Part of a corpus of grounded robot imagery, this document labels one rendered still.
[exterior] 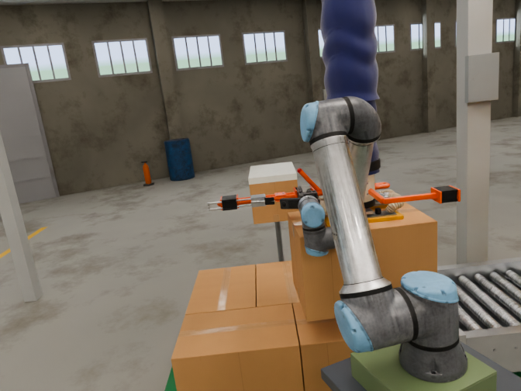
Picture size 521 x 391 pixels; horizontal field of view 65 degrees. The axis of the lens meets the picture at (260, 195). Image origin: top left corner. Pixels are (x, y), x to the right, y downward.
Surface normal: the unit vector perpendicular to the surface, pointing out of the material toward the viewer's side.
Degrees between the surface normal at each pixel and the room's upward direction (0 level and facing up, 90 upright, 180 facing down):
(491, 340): 90
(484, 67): 90
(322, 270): 90
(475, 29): 90
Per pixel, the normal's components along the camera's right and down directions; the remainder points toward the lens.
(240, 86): 0.38, 0.18
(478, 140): 0.01, 0.23
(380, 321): 0.09, -0.18
